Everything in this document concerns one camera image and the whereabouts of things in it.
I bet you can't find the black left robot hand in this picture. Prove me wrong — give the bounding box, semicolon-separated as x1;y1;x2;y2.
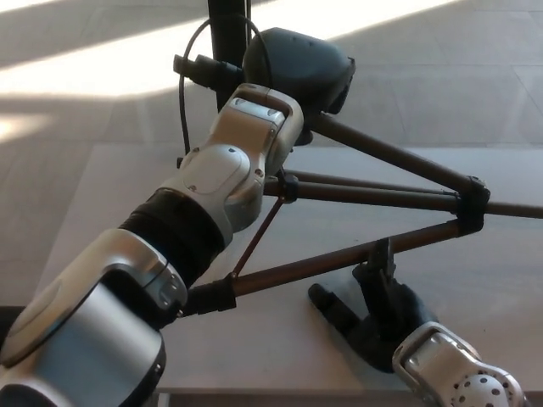
241;27;356;148

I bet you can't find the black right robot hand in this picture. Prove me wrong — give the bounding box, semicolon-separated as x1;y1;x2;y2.
307;237;440;374

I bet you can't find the brown and black camera tripod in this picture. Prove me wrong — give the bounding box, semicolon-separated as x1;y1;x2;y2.
172;53;543;317

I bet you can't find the black upright post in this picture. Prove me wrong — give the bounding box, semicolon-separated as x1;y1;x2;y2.
207;0;252;114

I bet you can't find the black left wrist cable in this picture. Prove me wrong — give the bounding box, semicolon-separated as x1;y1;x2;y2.
176;14;273;159

